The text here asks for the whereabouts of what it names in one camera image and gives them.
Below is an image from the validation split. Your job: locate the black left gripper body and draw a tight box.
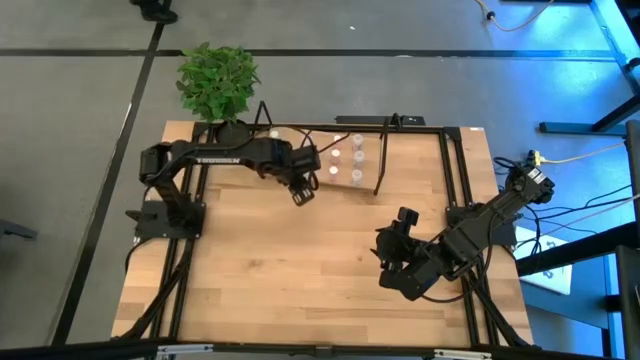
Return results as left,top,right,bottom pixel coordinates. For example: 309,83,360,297
258,137,323,190

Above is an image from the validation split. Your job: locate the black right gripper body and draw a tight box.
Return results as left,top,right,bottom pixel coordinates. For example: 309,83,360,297
376,207,442,282

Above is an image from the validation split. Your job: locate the wooden shelf board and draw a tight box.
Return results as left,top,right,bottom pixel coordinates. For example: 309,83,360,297
259,124,385,192

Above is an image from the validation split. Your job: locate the black metal shelf leg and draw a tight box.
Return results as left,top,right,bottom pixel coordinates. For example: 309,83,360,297
252,101,274,127

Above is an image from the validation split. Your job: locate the black plant pot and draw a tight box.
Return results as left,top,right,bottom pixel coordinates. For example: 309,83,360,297
214,118,251,147

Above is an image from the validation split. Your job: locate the black rectangular bar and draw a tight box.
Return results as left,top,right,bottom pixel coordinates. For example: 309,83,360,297
334,115,426,126

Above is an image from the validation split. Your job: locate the green leafy plant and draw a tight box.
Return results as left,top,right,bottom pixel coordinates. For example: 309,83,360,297
174,41,263,124

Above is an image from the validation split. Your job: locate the white printed sheet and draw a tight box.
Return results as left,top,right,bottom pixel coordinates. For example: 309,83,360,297
514,225,574,296

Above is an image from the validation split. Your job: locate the dark chair base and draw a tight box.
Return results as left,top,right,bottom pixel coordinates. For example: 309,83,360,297
0,218,40,240

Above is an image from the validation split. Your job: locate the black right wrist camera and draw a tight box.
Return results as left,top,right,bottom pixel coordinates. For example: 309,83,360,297
378,268,426,302

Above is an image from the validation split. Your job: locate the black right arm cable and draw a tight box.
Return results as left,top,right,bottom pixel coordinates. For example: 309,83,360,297
422,219,496,305

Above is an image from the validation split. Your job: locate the silver metal bracket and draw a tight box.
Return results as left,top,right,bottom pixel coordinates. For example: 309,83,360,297
432,348,495,360
156,343,215,357

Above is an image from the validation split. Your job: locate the black floor cable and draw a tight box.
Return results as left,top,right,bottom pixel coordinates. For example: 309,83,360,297
492,155,640,251

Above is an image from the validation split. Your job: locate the beige floor cable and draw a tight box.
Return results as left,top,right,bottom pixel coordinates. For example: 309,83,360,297
543,141,629,165

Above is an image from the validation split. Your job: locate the black desk frame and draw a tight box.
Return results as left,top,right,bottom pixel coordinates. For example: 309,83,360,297
516,219,640,360
538,0,640,135

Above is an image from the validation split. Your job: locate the white floor cable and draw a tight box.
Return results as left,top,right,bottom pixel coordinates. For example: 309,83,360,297
473,0,557,33

